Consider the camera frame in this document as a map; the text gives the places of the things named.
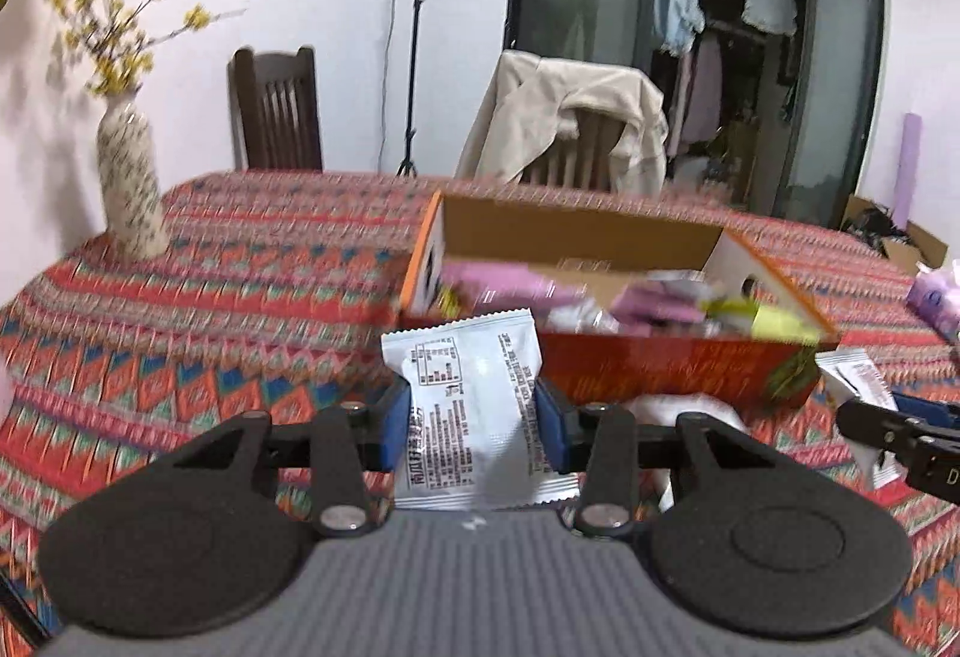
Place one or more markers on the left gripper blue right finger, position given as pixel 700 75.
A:
pixel 597 442

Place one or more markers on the black framed glass door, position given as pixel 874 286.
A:
pixel 776 125

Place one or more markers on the green snack packet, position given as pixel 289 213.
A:
pixel 763 321

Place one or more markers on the yellow flower branches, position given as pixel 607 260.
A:
pixel 110 36

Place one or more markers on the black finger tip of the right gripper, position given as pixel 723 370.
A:
pixel 921 435

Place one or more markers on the white snack packet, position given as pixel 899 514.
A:
pixel 473 442

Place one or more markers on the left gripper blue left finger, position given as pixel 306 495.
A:
pixel 346 442

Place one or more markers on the studio light on stand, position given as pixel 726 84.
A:
pixel 407 167

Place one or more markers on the red orange cardboard box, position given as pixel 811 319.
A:
pixel 587 352

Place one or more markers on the beige jacket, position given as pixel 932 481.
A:
pixel 533 104

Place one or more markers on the chair with beige jacket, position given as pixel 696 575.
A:
pixel 581 162

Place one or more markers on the purple rolled mat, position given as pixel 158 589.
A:
pixel 907 169

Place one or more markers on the dark wooden chair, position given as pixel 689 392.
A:
pixel 276 94

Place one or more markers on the purple tissue pack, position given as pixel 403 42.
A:
pixel 935 298

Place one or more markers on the pink snack packet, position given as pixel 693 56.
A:
pixel 489 287
pixel 649 303

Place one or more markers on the cardboard box on floor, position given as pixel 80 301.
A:
pixel 909 247

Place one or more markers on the floral ceramic vase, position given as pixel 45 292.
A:
pixel 130 189

